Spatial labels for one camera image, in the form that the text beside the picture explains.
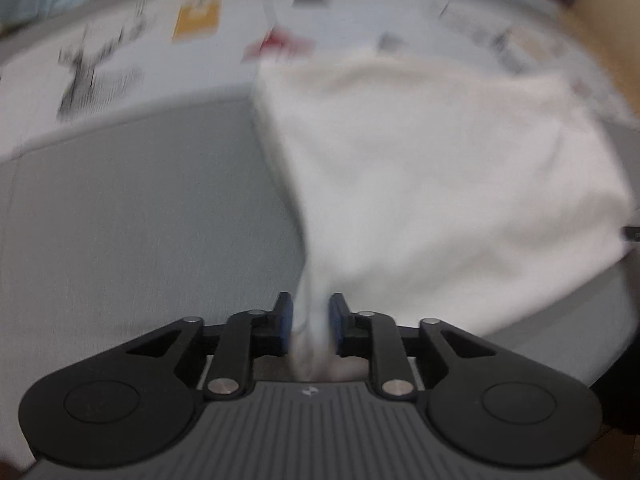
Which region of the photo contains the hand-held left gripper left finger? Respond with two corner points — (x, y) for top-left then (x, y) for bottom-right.
(124, 291), (294, 402)

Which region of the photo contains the wooden bed frame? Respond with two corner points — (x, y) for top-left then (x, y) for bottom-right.
(500, 0), (640, 128)

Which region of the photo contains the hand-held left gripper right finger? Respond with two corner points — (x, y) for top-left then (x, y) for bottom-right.
(327, 292), (507, 402)

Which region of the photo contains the printed bed sheet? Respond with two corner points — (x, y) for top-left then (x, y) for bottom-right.
(0, 0), (640, 162)

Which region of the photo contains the white shirt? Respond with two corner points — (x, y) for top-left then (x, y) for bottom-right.
(250, 50), (637, 387)

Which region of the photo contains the grey table mat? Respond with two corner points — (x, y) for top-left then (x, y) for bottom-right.
(0, 95), (632, 467)

